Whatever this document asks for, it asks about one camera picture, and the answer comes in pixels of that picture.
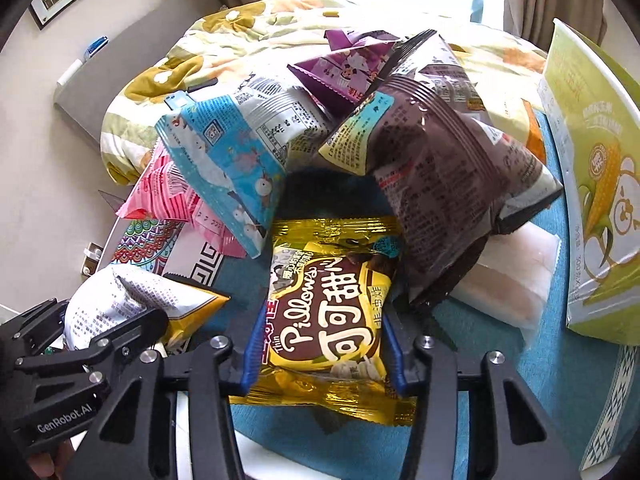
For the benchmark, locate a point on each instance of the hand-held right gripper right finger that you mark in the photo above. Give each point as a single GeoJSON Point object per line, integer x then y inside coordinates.
{"type": "Point", "coordinates": [393, 355]}

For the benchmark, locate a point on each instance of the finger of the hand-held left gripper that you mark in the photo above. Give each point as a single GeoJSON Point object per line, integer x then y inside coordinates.
{"type": "Point", "coordinates": [35, 325]}
{"type": "Point", "coordinates": [135, 330]}

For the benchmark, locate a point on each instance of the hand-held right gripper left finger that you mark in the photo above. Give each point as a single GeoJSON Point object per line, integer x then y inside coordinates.
{"type": "Point", "coordinates": [252, 347]}

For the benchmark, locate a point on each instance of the yellow white snack bag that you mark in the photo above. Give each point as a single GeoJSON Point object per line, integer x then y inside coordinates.
{"type": "Point", "coordinates": [115, 295]}

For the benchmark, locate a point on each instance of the gold snack packet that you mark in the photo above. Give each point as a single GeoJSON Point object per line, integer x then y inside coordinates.
{"type": "Point", "coordinates": [325, 310]}

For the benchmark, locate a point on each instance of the purple snack bag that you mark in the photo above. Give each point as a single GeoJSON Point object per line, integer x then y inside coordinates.
{"type": "Point", "coordinates": [345, 70]}

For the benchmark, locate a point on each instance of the green cardboard box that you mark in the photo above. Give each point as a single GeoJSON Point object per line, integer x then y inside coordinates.
{"type": "Point", "coordinates": [590, 110]}

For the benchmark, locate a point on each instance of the person's left hand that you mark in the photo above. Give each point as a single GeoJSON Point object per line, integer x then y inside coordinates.
{"type": "Point", "coordinates": [50, 460]}

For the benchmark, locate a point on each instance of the mandala patterned cloth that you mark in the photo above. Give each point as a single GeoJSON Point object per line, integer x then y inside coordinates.
{"type": "Point", "coordinates": [140, 240]}

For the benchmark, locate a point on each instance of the pink snack bag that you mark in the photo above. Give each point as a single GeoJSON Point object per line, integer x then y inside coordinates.
{"type": "Point", "coordinates": [160, 195]}

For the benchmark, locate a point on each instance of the white plastic packet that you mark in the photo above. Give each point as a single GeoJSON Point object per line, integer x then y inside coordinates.
{"type": "Point", "coordinates": [510, 275]}

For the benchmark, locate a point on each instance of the brown snack bag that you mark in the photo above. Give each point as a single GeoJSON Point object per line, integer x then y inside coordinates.
{"type": "Point", "coordinates": [440, 175]}

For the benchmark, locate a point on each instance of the blue snack bag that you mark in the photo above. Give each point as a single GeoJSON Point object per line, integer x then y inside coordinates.
{"type": "Point", "coordinates": [225, 160]}

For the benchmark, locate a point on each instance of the small white box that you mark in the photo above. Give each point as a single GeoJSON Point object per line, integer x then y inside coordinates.
{"type": "Point", "coordinates": [70, 72]}

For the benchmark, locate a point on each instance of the floral blanket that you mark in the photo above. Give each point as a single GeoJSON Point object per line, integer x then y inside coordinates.
{"type": "Point", "coordinates": [220, 45]}

